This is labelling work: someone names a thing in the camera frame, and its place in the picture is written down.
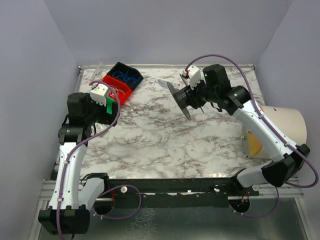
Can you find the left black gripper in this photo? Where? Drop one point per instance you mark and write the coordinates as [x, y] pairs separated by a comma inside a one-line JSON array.
[[113, 110]]

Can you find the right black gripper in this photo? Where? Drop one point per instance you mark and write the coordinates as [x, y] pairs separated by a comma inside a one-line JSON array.
[[194, 97]]

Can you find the black cable spool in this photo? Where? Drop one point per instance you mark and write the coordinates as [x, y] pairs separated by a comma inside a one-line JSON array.
[[181, 96]]

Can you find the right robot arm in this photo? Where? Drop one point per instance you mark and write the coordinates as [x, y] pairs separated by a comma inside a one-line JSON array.
[[212, 85]]

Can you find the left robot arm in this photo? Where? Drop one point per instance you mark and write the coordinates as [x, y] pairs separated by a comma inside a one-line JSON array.
[[68, 211]]

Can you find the green storage bin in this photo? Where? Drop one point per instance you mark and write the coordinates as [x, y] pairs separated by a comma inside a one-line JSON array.
[[109, 105]]

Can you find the flat printed packet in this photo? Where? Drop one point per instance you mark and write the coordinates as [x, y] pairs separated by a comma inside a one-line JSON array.
[[161, 84]]

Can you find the clear plastic piece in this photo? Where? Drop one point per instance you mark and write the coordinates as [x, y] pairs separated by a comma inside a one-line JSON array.
[[97, 73]]

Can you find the red storage bin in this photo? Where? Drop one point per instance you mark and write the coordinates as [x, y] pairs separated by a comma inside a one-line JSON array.
[[122, 89]]

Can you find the black storage bin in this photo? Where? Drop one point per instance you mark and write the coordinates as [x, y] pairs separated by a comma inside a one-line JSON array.
[[129, 75]]

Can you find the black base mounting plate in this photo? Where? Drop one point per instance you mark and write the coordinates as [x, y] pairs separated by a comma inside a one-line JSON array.
[[170, 192]]

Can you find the white cylindrical container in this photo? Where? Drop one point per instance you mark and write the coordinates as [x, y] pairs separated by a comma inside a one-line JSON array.
[[289, 121]]

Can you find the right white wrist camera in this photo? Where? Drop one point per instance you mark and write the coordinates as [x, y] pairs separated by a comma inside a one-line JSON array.
[[194, 74]]

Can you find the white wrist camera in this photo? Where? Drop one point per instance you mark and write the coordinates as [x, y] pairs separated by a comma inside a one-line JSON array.
[[99, 94], [194, 74]]

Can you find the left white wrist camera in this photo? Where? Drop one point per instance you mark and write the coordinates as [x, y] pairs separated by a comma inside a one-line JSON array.
[[99, 94]]

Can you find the aluminium table edge rail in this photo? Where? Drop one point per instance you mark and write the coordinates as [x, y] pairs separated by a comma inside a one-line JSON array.
[[158, 66]]

